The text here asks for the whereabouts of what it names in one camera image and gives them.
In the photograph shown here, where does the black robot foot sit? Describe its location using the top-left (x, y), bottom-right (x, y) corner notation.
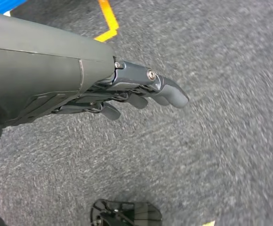
top-left (90, 199), bottom-right (163, 226)

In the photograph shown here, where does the blue metal shelf rack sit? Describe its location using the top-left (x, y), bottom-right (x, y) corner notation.
top-left (0, 0), bottom-right (28, 15)

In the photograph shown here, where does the yellow floor tape outline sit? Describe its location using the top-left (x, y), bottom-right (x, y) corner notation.
top-left (94, 0), bottom-right (120, 43)

